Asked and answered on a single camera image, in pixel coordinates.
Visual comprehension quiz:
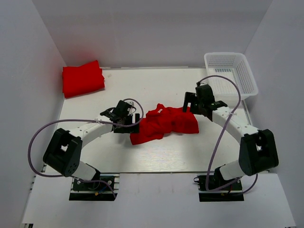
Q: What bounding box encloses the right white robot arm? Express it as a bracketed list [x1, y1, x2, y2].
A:
[182, 84, 279, 190]

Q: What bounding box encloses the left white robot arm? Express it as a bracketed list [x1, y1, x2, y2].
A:
[43, 98, 143, 190]

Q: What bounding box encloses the folded red t-shirt stack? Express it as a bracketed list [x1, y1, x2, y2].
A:
[62, 60, 105, 98]

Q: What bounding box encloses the white plastic basket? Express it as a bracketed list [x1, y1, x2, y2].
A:
[204, 52, 258, 105]

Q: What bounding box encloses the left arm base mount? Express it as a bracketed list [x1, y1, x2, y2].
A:
[69, 174, 120, 201]

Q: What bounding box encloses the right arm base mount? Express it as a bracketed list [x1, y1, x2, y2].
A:
[193, 175, 244, 202]

